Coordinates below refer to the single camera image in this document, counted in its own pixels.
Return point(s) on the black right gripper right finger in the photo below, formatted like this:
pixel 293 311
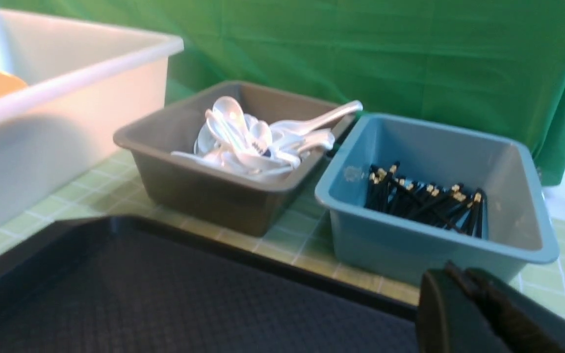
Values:
pixel 524 325

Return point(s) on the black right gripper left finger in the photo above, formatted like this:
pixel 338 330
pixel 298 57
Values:
pixel 449 322

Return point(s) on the white spoon with blue print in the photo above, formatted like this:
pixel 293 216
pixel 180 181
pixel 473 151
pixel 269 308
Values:
pixel 231 110

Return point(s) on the bundle of black chopsticks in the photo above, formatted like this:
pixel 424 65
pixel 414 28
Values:
pixel 457 208

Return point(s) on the blue plastic chopstick bin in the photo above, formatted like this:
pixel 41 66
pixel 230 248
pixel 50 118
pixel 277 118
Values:
pixel 517 229

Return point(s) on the green checkered table mat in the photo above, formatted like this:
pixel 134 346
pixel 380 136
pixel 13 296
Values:
pixel 301 237

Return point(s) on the long white spoon on top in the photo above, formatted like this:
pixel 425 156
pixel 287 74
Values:
pixel 317 120

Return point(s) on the green backdrop cloth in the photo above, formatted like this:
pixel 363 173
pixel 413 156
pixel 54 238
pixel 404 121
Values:
pixel 491 65

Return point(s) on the pile of white soup spoons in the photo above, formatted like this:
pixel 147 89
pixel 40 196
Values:
pixel 219 145

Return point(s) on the brown plastic spoon bin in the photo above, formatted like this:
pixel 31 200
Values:
pixel 161 143

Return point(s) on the black serving tray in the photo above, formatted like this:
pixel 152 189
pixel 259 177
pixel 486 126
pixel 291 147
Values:
pixel 126 284

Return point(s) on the large white plastic tub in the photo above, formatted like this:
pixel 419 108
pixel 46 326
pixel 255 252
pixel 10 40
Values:
pixel 85 80

